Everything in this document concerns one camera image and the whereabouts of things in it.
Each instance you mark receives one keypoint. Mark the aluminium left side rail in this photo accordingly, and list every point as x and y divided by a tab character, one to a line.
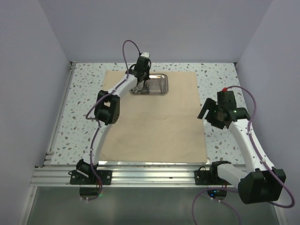
50	152

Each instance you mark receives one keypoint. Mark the steel forceps in tray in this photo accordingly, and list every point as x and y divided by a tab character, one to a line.
136	90

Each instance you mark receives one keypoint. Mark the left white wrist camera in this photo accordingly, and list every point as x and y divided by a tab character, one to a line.
145	54

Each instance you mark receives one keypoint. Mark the aluminium front rail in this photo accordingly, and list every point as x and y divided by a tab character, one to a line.
157	176

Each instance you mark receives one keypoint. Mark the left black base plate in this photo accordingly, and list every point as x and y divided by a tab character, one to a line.
79	179

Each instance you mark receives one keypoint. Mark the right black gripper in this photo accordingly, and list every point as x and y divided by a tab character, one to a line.
210	104

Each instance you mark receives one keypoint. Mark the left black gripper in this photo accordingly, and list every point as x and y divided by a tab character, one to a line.
147	76

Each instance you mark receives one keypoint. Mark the beige surgical cloth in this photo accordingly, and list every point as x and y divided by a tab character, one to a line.
159	129

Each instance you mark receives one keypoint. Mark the aluminium rail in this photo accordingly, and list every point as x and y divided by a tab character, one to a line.
50	152
157	176

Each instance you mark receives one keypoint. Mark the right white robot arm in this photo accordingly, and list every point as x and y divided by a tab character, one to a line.
262	181

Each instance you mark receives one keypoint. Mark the thin steel probe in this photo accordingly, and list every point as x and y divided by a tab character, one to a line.
162	85

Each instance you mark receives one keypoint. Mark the steel instrument tray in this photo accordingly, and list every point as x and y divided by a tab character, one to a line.
154	86

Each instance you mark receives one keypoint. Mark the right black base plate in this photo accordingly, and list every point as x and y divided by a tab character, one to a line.
203	177

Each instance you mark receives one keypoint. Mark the steel surgical scissors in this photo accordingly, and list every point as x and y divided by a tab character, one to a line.
145	88

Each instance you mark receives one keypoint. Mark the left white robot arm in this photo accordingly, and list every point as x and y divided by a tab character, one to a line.
106	112

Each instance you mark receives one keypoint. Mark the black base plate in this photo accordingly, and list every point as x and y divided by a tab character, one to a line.
79	179
203	177

